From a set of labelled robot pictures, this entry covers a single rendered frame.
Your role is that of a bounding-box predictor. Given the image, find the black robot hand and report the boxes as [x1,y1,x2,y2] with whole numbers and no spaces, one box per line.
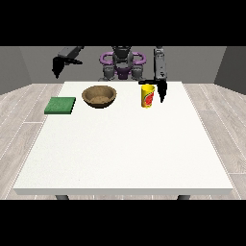
[51,56,84,80]
[137,78,168,104]

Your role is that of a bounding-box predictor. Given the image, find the yellow cup with melon print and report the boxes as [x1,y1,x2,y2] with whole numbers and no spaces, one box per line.
[140,84,156,110]

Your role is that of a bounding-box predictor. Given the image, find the green square pad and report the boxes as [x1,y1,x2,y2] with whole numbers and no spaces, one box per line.
[43,96,77,115]

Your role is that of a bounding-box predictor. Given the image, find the brown wooden bowl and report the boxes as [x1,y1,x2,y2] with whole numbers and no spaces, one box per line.
[81,85,118,110]

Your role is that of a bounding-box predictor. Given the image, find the grey robot trunk purple rings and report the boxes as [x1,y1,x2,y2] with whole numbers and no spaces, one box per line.
[98,46,148,83]

